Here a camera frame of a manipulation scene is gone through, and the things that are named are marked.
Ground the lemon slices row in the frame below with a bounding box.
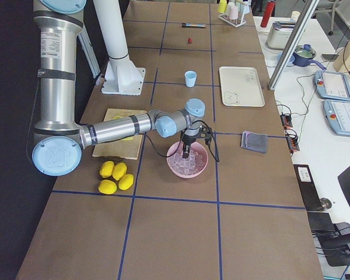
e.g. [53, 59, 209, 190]
[112, 115, 124, 120]

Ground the yellow lemon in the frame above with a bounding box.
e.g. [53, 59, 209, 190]
[111, 162, 127, 181]
[98, 180, 117, 195]
[99, 160, 115, 179]
[118, 174, 134, 191]

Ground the aluminium frame post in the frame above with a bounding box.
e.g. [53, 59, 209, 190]
[268, 0, 319, 90]

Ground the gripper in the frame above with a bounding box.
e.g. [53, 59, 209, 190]
[181, 128, 200, 159]

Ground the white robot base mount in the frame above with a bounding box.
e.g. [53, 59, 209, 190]
[93, 0, 146, 96]

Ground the pink bowl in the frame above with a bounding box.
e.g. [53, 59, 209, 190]
[166, 141, 208, 179]

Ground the teach pendant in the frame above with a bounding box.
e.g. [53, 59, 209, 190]
[314, 70, 350, 101]
[323, 99, 350, 137]

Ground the cream bear tray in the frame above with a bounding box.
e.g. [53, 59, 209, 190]
[219, 66, 265, 107]

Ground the blue saucepan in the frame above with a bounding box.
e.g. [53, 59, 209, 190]
[293, 44, 326, 70]

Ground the pile of ice cubes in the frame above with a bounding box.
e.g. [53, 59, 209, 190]
[167, 145, 208, 176]

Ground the light blue cup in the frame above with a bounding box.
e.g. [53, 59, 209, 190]
[184, 71, 197, 88]

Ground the yellow cup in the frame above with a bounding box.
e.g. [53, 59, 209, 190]
[218, 0, 227, 13]

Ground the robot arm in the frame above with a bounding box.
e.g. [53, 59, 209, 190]
[32, 1, 206, 176]

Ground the cream toaster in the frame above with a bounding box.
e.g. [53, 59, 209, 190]
[267, 21, 296, 50]

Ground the pink cup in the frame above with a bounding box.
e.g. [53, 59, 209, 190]
[226, 5, 239, 20]

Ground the blue bowl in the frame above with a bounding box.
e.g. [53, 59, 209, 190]
[276, 53, 296, 68]

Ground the white cup rack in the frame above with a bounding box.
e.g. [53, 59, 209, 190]
[218, 0, 251, 27]

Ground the yellow plastic knife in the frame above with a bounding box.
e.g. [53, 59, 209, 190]
[121, 136, 134, 141]

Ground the red bottle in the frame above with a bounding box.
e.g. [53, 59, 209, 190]
[260, 0, 276, 27]

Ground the wooden cutting board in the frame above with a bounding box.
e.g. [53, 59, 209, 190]
[92, 108, 146, 160]

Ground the folded grey cloth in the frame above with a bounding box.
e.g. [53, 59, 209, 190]
[241, 131, 268, 153]

